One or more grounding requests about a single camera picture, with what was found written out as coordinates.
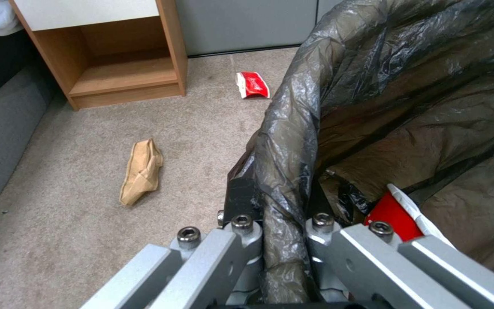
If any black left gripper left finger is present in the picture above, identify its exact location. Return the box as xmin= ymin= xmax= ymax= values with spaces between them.
xmin=79 ymin=151 xmax=266 ymax=309

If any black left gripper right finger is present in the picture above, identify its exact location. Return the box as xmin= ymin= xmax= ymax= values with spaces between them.
xmin=304 ymin=177 xmax=494 ymax=309

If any trash bin with dark bag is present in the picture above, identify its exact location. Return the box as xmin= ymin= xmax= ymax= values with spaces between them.
xmin=246 ymin=0 xmax=494 ymax=305

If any red and white carton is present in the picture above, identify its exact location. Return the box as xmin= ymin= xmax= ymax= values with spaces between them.
xmin=363 ymin=183 xmax=461 ymax=250

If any crumpled brown paper bag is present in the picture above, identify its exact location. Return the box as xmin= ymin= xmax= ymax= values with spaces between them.
xmin=119 ymin=138 xmax=165 ymax=206

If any red and white snack wrapper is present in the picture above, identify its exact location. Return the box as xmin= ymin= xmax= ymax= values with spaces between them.
xmin=235 ymin=71 xmax=272 ymax=100

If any wooden nightstand with white drawer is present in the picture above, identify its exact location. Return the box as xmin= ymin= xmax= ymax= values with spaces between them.
xmin=9 ymin=0 xmax=189 ymax=112

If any grey cabinet panel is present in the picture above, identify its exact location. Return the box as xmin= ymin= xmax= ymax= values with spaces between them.
xmin=174 ymin=0 xmax=345 ymax=58

